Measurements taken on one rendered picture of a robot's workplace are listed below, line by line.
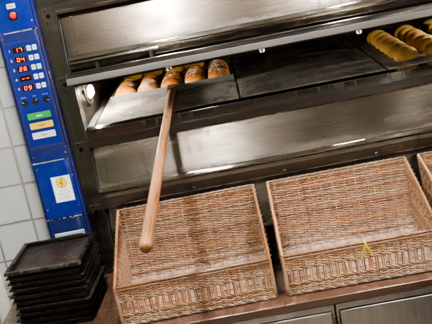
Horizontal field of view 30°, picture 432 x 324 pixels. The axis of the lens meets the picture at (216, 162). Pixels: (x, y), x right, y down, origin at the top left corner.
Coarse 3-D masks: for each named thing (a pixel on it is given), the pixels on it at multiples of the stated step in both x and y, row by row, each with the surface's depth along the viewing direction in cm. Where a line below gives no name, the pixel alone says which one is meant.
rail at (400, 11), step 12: (384, 12) 285; (396, 12) 285; (408, 12) 285; (324, 24) 286; (336, 24) 286; (264, 36) 287; (276, 36) 287; (288, 36) 287; (204, 48) 288; (216, 48) 288; (144, 60) 288; (156, 60) 288; (84, 72) 289; (96, 72) 289
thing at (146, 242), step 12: (168, 96) 327; (168, 108) 307; (168, 120) 289; (168, 132) 276; (156, 156) 245; (156, 168) 232; (156, 180) 222; (156, 192) 212; (156, 204) 204; (156, 216) 198; (144, 228) 187; (144, 240) 180; (144, 252) 180
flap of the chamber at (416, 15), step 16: (400, 16) 286; (416, 16) 285; (320, 32) 287; (336, 32) 287; (240, 48) 288; (256, 48) 288; (144, 64) 289; (160, 64) 289; (176, 64) 289; (80, 80) 290
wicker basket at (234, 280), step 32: (224, 192) 315; (256, 192) 311; (160, 224) 316; (192, 224) 316; (224, 224) 315; (256, 224) 315; (128, 256) 316; (160, 256) 316; (192, 256) 316; (256, 256) 313; (128, 288) 275; (160, 288) 275; (192, 288) 276; (224, 288) 292; (256, 288) 277; (128, 320) 278
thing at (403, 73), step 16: (416, 64) 311; (336, 80) 310; (352, 80) 307; (368, 80) 307; (384, 80) 307; (400, 80) 307; (256, 96) 310; (272, 96) 308; (288, 96) 308; (304, 96) 308; (176, 112) 310; (192, 112) 309; (208, 112) 309; (224, 112) 309; (96, 128) 311; (112, 128) 310; (128, 128) 310; (144, 128) 310
